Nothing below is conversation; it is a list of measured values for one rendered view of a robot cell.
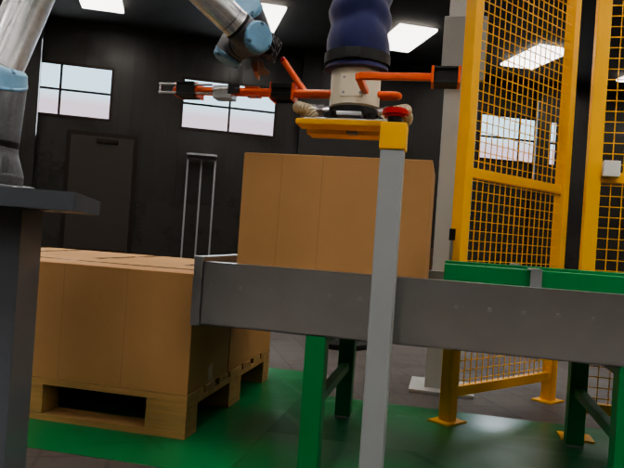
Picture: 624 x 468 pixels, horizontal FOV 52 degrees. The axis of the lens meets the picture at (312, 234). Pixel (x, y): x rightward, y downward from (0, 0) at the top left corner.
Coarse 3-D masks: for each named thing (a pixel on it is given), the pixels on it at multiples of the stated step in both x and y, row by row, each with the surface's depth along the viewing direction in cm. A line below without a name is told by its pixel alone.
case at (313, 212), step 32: (256, 160) 207; (288, 160) 205; (320, 160) 203; (352, 160) 201; (416, 160) 197; (256, 192) 207; (288, 192) 205; (320, 192) 203; (352, 192) 201; (416, 192) 197; (256, 224) 207; (288, 224) 205; (320, 224) 203; (352, 224) 201; (416, 224) 197; (256, 256) 207; (288, 256) 205; (320, 256) 203; (352, 256) 201; (416, 256) 196
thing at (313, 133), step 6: (306, 132) 229; (312, 132) 228; (318, 132) 228; (324, 132) 227; (330, 132) 227; (336, 132) 227; (342, 132) 226; (360, 132) 225; (366, 132) 225; (372, 132) 224; (378, 132) 224; (336, 138) 236; (342, 138) 235; (348, 138) 234; (354, 138) 233; (360, 138) 232; (366, 138) 231; (372, 138) 230; (378, 138) 230
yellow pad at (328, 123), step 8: (328, 112) 212; (296, 120) 210; (304, 120) 209; (312, 120) 209; (320, 120) 208; (328, 120) 208; (336, 120) 207; (344, 120) 207; (352, 120) 206; (360, 120) 206; (368, 120) 206; (376, 120) 206; (384, 120) 206; (304, 128) 218; (312, 128) 217; (320, 128) 216; (328, 128) 215; (336, 128) 214; (344, 128) 213; (352, 128) 212; (360, 128) 211; (368, 128) 210; (376, 128) 209
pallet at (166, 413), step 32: (32, 384) 223; (64, 384) 220; (96, 384) 218; (224, 384) 246; (32, 416) 223; (64, 416) 221; (96, 416) 223; (128, 416) 226; (160, 416) 213; (192, 416) 217
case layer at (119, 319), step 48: (48, 288) 222; (96, 288) 219; (144, 288) 215; (48, 336) 222; (96, 336) 218; (144, 336) 215; (192, 336) 213; (240, 336) 264; (144, 384) 215; (192, 384) 215
